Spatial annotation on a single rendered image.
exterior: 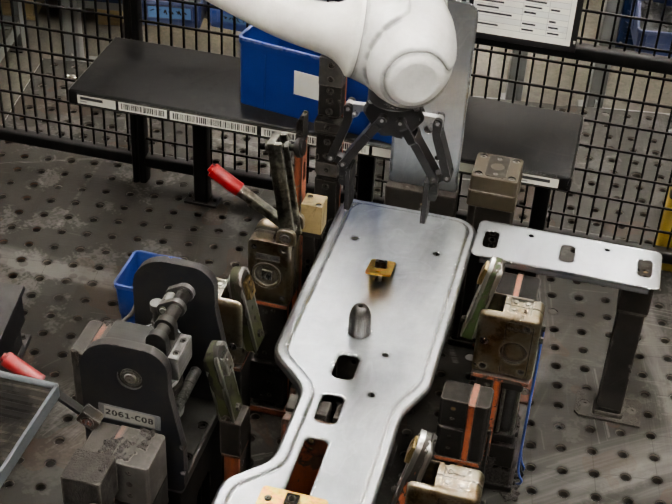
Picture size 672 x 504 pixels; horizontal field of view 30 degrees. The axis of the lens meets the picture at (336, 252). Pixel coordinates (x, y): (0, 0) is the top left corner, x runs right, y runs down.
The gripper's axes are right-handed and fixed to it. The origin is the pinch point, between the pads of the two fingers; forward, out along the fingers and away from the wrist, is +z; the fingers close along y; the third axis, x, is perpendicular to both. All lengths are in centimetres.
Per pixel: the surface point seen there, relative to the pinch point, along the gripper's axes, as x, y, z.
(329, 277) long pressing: -2.0, -7.4, 14.3
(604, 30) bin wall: 215, 25, 71
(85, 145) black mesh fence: 55, -74, 38
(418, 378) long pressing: -19.9, 9.9, 14.4
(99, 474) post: -57, -20, 5
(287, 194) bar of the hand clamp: -1.8, -14.3, 0.9
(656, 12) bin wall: 204, 39, 58
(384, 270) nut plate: -1.1, 0.7, 11.8
